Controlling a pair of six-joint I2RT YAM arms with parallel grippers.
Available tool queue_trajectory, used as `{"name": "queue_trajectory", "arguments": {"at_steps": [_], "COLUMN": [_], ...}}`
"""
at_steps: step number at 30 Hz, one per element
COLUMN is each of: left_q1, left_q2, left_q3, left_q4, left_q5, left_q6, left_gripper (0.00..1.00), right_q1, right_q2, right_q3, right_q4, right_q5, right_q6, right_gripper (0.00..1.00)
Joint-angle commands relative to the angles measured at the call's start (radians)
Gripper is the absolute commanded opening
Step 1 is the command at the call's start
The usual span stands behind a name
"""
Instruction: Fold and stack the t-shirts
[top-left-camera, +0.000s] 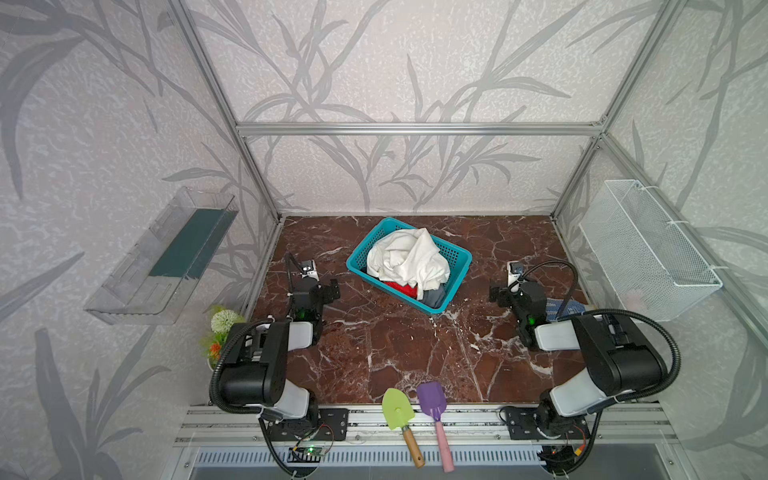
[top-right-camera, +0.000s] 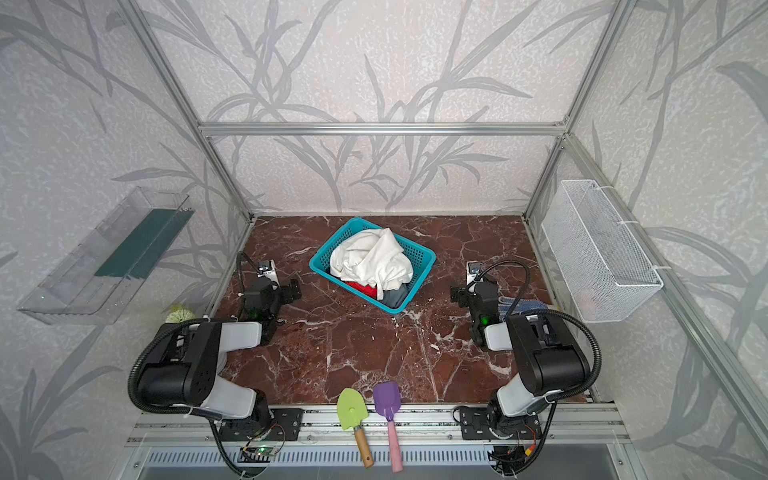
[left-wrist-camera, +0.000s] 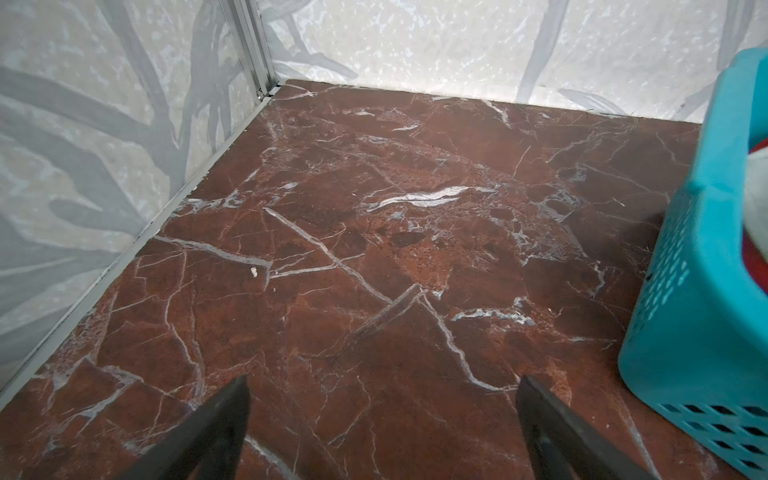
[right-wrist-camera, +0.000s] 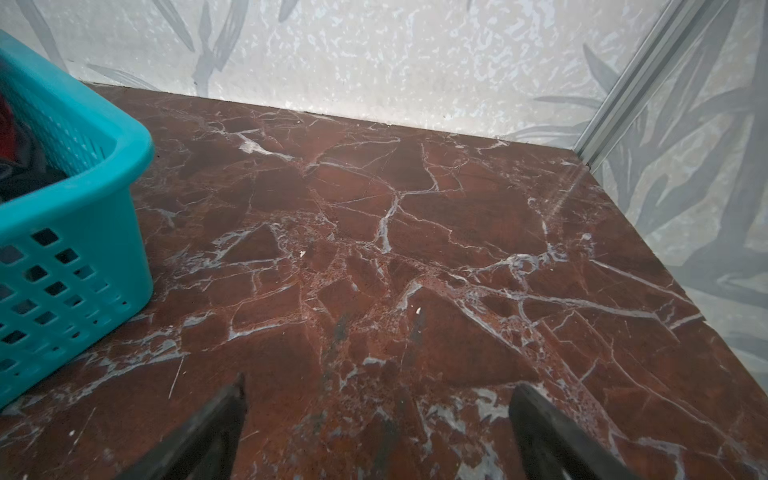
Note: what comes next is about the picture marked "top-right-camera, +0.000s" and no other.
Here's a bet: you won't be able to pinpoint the blue dotted work glove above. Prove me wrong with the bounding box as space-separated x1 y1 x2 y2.
498 296 549 318

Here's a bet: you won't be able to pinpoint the purple toy shovel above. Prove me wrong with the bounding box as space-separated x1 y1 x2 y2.
373 381 403 474

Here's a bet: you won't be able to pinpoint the clear plastic wall shelf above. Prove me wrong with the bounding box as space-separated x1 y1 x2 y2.
17 187 195 326

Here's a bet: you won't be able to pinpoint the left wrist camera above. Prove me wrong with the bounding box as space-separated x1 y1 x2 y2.
256 260 279 285

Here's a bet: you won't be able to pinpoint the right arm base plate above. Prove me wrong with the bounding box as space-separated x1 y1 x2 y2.
453 405 542 442

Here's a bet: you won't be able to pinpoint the aluminium front rail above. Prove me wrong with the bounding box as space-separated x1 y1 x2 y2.
124 403 631 448

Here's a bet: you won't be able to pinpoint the aluminium frame crossbar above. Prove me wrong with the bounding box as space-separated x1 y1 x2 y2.
198 122 565 137

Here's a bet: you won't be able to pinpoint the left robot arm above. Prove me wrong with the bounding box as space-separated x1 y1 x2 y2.
127 276 302 436

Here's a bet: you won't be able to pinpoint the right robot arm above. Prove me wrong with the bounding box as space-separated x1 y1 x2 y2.
450 281 602 440

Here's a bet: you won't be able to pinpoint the white wire mesh basket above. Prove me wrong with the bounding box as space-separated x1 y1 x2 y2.
542 179 664 323

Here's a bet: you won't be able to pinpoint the white printed t-shirt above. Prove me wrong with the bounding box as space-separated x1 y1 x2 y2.
329 228 414 301

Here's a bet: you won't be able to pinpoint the green toy shovel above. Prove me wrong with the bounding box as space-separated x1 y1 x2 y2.
336 388 374 468

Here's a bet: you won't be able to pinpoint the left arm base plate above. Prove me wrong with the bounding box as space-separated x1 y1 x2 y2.
218 408 304 442

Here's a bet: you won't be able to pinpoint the small green circuit board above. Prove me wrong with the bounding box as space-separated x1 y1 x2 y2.
239 446 282 463

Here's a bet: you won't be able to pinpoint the potted artificial flowers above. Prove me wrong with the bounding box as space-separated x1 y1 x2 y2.
165 305 197 324

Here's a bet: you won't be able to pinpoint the teal plastic basket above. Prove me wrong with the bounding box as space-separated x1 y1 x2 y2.
310 217 436 315

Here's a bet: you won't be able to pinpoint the grey t-shirt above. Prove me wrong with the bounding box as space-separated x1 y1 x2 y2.
380 284 409 309

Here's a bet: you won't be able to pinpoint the red t-shirt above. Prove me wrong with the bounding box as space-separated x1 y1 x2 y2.
345 281 377 300

